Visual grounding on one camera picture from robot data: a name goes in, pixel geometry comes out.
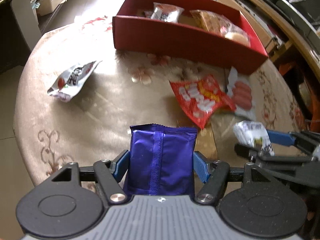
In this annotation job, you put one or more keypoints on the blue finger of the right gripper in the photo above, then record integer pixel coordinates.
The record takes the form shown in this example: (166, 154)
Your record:
(280, 138)
(248, 152)

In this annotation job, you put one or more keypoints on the red cardboard box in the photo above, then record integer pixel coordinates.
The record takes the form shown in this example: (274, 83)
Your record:
(185, 40)

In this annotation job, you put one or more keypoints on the sausage snack packet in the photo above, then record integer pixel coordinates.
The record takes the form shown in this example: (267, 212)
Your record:
(240, 92)

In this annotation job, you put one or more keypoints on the purple snack bag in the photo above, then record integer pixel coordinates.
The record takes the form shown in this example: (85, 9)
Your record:
(161, 161)

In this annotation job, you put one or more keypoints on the grey spicy noodle snack bag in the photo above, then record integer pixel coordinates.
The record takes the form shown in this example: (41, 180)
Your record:
(166, 12)

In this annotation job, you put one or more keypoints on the white Kaprons wafer pack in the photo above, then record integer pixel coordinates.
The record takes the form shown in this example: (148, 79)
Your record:
(253, 134)

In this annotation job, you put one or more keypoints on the cardboard box under table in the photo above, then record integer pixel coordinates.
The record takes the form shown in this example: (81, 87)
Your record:
(51, 1)

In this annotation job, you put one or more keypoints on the red Korean snack bag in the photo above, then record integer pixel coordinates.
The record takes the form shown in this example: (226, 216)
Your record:
(200, 99)

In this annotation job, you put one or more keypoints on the white bun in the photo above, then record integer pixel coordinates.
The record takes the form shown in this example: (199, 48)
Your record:
(236, 34)

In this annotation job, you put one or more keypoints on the wooden TV console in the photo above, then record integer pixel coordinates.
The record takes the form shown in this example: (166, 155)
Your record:
(298, 30)

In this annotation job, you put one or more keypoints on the floral beige tablecloth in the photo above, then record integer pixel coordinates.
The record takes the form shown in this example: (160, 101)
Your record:
(125, 89)

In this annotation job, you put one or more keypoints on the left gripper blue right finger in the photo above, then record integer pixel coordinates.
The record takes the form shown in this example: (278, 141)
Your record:
(202, 167)

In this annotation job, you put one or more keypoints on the yellow waffle snack bag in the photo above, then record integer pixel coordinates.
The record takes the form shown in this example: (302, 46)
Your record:
(211, 22)

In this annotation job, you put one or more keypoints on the silver chicken gizzard snack bag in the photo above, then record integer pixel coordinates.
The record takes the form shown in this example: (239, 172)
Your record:
(69, 83)

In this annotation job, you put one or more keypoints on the white red striped snack packet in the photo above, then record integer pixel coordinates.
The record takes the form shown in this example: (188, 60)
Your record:
(148, 14)

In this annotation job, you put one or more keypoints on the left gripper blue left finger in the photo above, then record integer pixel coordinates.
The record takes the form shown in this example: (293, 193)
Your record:
(120, 165)

